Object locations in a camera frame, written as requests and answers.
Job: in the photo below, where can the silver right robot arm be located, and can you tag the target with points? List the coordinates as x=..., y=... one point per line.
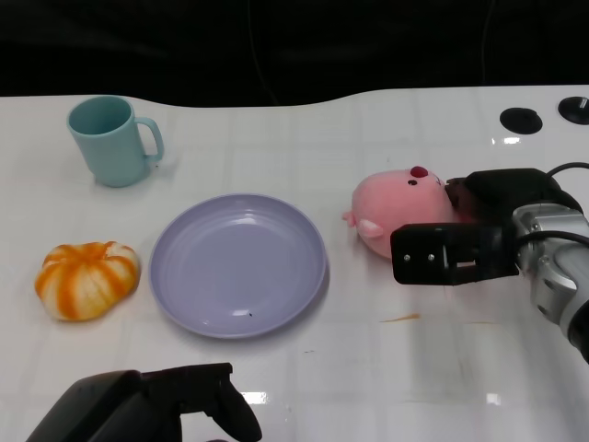
x=557, y=271

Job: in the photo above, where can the lavender plastic plate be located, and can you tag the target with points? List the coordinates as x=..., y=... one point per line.
x=237, y=267

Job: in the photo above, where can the pink plush beaver doll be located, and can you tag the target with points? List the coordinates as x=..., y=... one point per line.
x=396, y=202

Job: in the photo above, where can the light teal plastic mug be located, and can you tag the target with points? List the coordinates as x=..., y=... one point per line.
x=112, y=147

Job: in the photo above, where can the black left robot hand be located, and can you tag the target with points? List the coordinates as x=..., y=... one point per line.
x=119, y=410

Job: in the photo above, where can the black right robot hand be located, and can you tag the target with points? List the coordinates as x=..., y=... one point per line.
x=501, y=189

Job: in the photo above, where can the black round table grommet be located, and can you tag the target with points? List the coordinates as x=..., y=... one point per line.
x=575, y=109
x=521, y=121

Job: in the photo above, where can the orange white striped pumpkin toy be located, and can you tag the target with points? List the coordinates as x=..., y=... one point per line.
x=85, y=281

